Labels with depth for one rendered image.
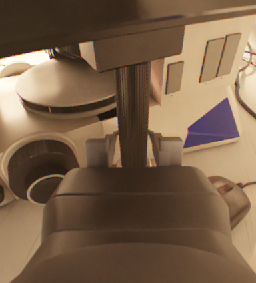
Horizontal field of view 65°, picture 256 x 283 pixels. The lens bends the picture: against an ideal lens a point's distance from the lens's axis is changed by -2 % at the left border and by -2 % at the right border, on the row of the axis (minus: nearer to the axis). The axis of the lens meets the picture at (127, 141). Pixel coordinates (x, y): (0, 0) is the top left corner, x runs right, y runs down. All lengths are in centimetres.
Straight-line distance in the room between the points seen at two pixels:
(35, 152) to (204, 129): 20
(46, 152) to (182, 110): 17
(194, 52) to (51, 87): 17
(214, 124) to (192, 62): 9
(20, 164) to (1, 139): 6
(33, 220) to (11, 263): 4
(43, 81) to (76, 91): 6
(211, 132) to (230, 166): 5
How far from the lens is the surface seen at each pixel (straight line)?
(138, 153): 17
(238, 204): 23
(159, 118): 25
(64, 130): 22
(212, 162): 29
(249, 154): 32
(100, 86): 25
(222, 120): 30
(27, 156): 19
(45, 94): 26
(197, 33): 24
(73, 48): 23
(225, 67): 29
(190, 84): 26
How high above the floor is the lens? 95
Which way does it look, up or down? 42 degrees down
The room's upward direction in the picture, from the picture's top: 3 degrees counter-clockwise
